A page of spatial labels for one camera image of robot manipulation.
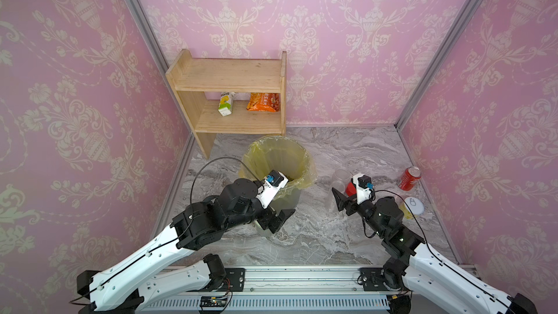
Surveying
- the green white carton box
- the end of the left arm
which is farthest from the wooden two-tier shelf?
the end of the left arm

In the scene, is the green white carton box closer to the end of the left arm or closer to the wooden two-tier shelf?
the wooden two-tier shelf

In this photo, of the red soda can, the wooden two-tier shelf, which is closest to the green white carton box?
the wooden two-tier shelf

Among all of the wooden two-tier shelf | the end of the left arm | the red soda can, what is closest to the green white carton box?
the wooden two-tier shelf
